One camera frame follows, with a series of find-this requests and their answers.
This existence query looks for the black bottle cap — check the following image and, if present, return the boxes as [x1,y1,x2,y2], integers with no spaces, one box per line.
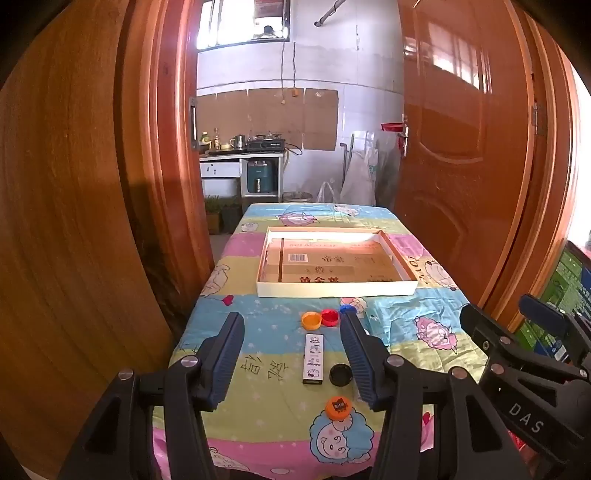
[329,363,353,388]

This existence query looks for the blue bottle cap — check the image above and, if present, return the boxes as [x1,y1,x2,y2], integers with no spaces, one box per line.
[339,304,358,315]

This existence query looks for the red bottle cap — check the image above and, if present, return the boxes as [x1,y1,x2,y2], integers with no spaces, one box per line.
[321,309,339,328]

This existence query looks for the white cartoon rectangular box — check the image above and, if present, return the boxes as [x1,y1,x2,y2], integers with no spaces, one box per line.
[301,333,325,385]

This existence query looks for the orange cap with label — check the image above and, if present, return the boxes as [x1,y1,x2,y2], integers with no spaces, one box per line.
[325,395,352,422]

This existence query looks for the plain orange bottle cap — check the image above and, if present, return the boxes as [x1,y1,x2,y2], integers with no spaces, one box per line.
[301,311,322,331]

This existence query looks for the green cardboard carton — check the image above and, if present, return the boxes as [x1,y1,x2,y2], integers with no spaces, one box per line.
[515,241,590,361]

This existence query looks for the colourful cartoon tablecloth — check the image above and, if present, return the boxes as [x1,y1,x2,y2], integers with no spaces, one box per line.
[151,202,491,480]

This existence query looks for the shallow orange-rimmed cardboard tray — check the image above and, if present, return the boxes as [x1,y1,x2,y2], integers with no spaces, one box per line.
[256,227,419,299]

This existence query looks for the potted green plant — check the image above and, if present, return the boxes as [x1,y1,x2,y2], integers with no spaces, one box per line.
[204,196,242,235]

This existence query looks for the brown wooden door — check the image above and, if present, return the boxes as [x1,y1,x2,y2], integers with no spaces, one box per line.
[394,1,534,304]

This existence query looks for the white plastic sack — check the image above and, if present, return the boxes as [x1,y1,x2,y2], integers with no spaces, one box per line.
[341,149,379,206]

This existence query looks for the white kitchen counter cabinet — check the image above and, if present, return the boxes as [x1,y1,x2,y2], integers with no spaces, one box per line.
[199,153,287,207]

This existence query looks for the teal air fryer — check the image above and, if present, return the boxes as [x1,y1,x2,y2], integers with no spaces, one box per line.
[246,159,276,193]

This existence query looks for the black gas stove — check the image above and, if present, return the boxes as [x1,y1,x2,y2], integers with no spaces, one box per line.
[245,134,286,153]

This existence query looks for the cardboard wall panel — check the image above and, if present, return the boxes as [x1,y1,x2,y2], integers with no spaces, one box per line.
[197,88,339,151]

